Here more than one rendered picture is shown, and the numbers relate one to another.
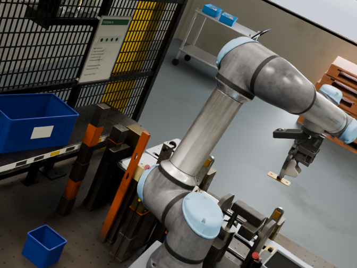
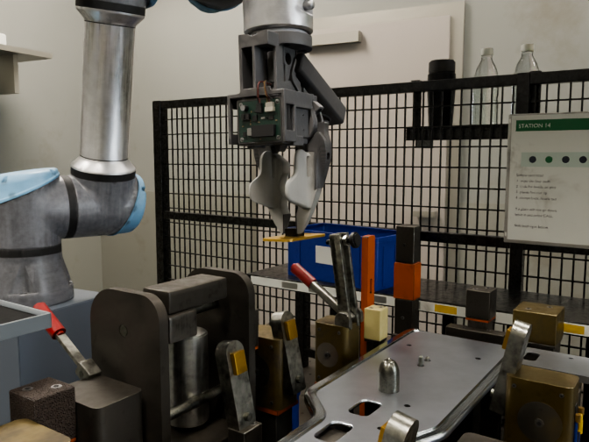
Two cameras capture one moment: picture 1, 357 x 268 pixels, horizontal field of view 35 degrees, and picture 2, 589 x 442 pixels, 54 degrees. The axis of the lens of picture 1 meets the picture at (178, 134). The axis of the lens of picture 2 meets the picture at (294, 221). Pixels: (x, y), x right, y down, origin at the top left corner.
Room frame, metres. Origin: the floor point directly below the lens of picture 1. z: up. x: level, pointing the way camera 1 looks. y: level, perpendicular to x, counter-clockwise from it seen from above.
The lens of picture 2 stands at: (1.98, -1.03, 1.36)
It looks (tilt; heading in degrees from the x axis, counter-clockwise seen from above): 6 degrees down; 103
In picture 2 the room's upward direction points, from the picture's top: straight up
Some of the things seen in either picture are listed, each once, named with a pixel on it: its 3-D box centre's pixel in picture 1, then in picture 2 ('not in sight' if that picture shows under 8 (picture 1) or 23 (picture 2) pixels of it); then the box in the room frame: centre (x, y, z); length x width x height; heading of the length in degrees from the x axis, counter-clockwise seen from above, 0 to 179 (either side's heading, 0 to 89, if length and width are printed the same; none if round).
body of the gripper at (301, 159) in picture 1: (306, 144); (277, 94); (1.82, -0.41, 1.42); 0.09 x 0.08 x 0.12; 72
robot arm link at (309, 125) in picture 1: (315, 123); (280, 18); (1.82, -0.40, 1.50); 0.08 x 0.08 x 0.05
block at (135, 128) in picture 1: (124, 164); (535, 395); (2.19, 0.16, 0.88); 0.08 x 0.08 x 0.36; 69
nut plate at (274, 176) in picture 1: (279, 177); (294, 232); (1.83, -0.39, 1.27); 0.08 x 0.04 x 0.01; 72
